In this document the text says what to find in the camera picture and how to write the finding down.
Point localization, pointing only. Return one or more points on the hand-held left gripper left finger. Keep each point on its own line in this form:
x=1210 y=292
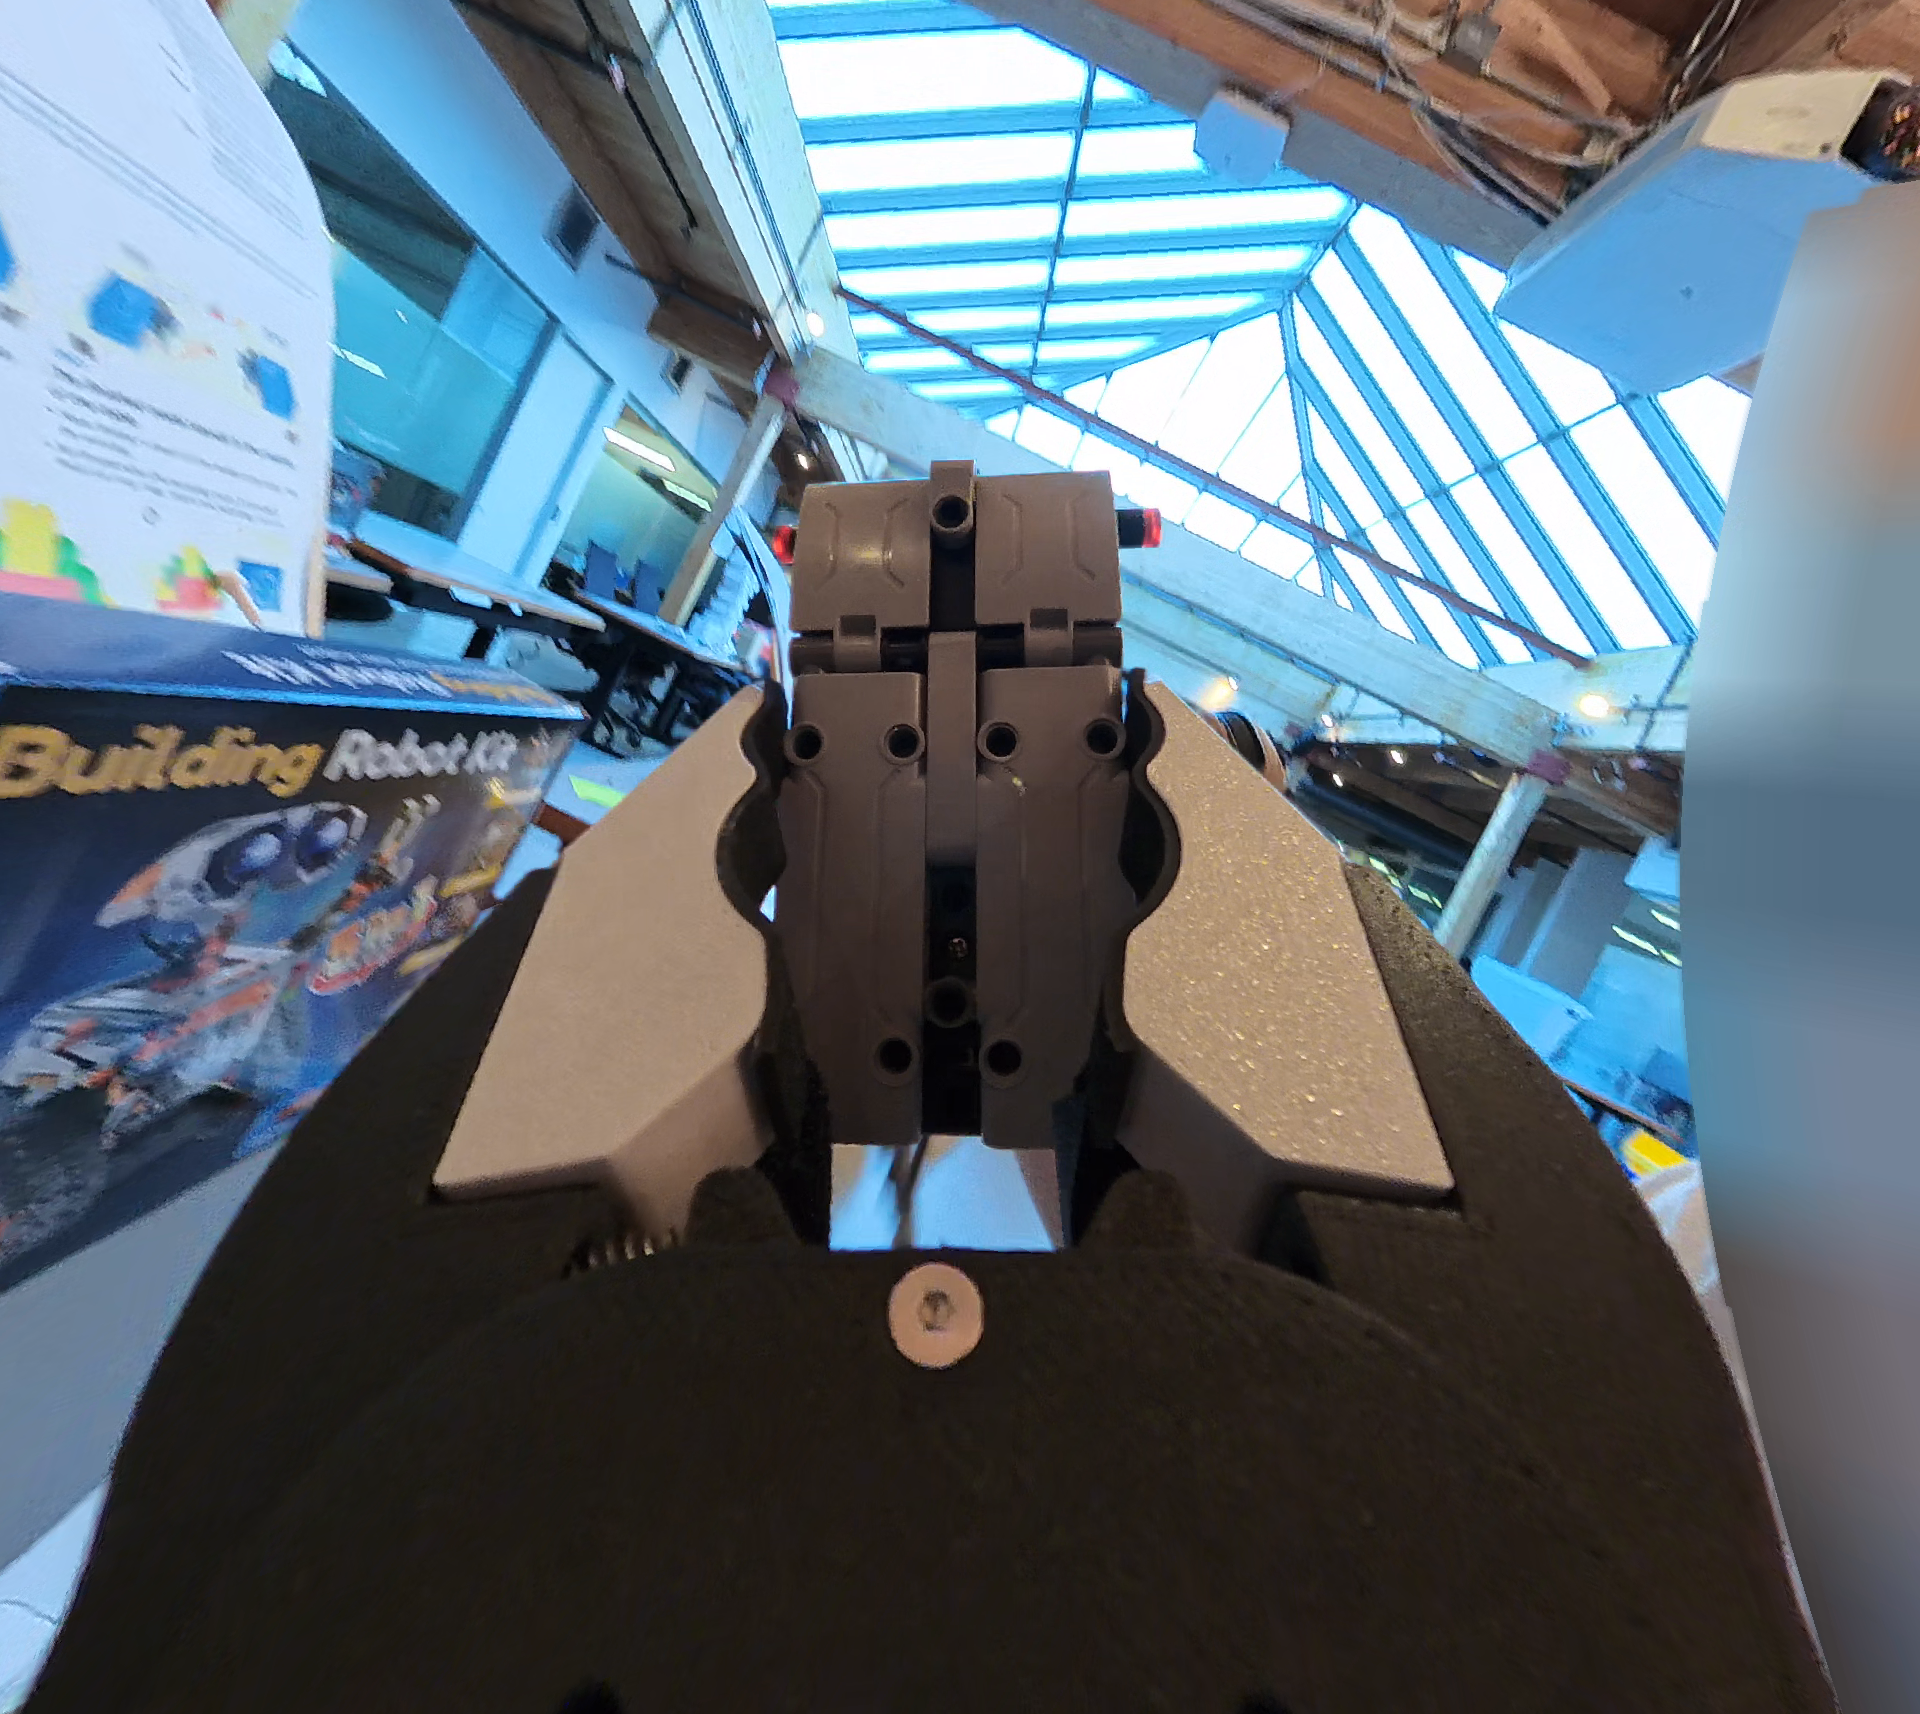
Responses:
x=600 y=994

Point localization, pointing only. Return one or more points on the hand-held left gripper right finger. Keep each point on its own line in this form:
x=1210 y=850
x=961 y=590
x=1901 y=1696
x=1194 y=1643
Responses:
x=1291 y=994

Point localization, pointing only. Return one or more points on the grey building block robot model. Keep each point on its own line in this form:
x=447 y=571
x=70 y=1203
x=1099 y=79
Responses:
x=885 y=874

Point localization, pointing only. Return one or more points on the wooden office desk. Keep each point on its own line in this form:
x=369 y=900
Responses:
x=464 y=574

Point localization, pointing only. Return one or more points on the grey desk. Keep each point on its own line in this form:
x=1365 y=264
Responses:
x=75 y=1384

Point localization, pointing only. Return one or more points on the blue robot kit box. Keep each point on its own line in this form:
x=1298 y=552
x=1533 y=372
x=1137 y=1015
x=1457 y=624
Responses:
x=224 y=935

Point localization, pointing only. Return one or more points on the white ceiling projector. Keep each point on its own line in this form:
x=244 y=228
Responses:
x=1681 y=228

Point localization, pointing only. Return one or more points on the white ceiling access point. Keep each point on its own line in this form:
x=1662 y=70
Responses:
x=1242 y=132

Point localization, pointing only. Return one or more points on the instruction poster on wooden board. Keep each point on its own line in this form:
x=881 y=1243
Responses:
x=134 y=185

